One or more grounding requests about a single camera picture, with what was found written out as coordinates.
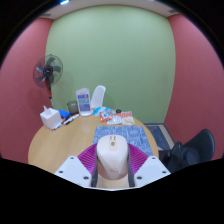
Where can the black standing fan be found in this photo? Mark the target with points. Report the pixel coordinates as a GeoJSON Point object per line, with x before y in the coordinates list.
{"type": "Point", "coordinates": [48, 70]}

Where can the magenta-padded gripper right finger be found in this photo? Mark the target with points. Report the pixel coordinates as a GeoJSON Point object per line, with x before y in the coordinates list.
{"type": "Point", "coordinates": [151, 170]}

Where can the small blue box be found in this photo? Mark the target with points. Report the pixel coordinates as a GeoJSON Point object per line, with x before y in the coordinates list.
{"type": "Point", "coordinates": [64, 113]}

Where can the small black round object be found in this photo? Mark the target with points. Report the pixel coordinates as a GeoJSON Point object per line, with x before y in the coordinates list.
{"type": "Point", "coordinates": [118, 110]}

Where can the dark pen cup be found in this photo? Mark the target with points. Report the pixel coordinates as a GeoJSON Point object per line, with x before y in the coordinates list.
{"type": "Point", "coordinates": [72, 108]}

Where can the beige computer mouse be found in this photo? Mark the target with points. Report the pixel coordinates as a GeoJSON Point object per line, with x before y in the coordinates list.
{"type": "Point", "coordinates": [112, 156]}

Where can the light blue packet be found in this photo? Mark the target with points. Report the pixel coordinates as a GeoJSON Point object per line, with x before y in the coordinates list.
{"type": "Point", "coordinates": [97, 110]}

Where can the white plastic chair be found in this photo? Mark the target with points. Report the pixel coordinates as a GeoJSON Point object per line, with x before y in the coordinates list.
{"type": "Point", "coordinates": [98, 96]}

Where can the orange and yellow snack packet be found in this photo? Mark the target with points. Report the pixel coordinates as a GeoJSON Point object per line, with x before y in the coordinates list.
{"type": "Point", "coordinates": [127, 118]}

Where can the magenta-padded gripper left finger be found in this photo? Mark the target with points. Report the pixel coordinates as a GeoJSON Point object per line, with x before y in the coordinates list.
{"type": "Point", "coordinates": [71, 170]}

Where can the black marker pen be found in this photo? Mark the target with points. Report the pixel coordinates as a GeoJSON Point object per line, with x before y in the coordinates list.
{"type": "Point", "coordinates": [71, 119]}

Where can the blue-grey patterned mouse pad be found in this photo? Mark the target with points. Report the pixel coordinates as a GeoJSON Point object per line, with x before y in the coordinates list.
{"type": "Point", "coordinates": [140, 134]}

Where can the white tissue box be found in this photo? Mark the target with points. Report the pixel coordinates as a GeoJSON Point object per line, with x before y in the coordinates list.
{"type": "Point", "coordinates": [50, 118]}

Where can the white marker pen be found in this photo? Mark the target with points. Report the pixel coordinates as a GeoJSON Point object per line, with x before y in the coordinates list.
{"type": "Point", "coordinates": [59, 125]}

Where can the black office chair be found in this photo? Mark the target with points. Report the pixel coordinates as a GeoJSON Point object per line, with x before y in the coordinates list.
{"type": "Point", "coordinates": [196, 148]}

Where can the white snack packet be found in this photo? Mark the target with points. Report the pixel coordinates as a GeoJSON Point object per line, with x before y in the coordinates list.
{"type": "Point", "coordinates": [114, 120]}

